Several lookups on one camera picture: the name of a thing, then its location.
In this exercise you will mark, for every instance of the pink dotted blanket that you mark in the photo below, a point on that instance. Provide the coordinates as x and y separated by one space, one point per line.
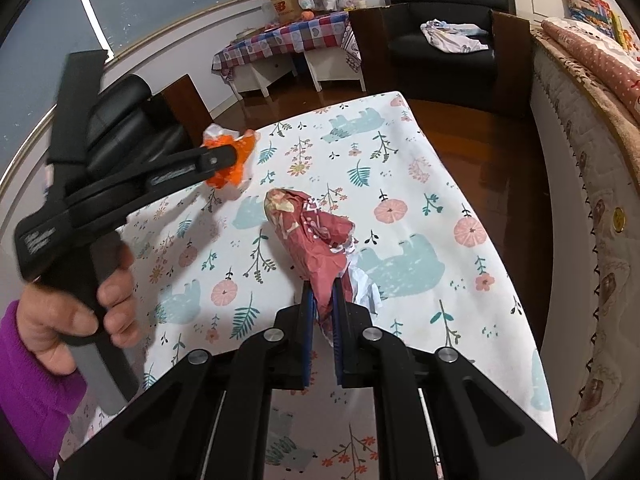
600 55

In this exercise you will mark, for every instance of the red printed paper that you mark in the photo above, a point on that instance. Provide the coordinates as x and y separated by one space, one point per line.
315 240

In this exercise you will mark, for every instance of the white printed clothing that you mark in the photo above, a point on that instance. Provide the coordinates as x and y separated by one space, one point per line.
452 35

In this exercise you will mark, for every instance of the orange fruit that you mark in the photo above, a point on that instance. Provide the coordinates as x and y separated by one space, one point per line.
307 14

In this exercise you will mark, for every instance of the person's left forearm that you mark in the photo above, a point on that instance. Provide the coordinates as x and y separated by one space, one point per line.
30 400

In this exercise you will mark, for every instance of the orange wrapper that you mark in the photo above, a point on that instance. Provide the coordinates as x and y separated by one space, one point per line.
222 180

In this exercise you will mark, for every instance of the large frosted window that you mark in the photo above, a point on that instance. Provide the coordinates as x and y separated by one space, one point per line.
45 35

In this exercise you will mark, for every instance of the person's left hand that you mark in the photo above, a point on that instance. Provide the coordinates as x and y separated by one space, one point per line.
55 325

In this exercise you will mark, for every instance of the white wooden table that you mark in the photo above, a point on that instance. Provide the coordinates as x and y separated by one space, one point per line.
260 72
335 67

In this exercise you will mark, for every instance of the quilted beige mattress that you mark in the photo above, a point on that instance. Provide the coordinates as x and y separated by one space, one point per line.
590 270

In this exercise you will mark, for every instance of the checkered tablecloth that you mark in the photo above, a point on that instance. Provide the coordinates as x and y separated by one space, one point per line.
290 35

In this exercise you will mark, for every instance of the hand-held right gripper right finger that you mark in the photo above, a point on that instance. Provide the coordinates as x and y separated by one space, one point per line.
337 332

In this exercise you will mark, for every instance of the brown paper bag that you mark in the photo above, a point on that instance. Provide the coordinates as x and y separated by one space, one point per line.
284 2

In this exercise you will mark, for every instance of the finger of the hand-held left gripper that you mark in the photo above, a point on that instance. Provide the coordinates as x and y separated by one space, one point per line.
200 164

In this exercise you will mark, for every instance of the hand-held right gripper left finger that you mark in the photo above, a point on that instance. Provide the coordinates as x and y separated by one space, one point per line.
310 332

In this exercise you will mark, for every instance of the floral printed tablecloth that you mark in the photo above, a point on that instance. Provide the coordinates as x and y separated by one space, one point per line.
400 185

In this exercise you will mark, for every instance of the black leather armchair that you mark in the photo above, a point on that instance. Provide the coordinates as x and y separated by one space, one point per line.
450 65
185 105

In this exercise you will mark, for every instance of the colourful striped pillow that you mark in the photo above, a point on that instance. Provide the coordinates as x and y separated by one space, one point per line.
595 5

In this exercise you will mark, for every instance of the gold round sticker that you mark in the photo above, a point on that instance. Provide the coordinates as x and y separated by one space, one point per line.
619 219

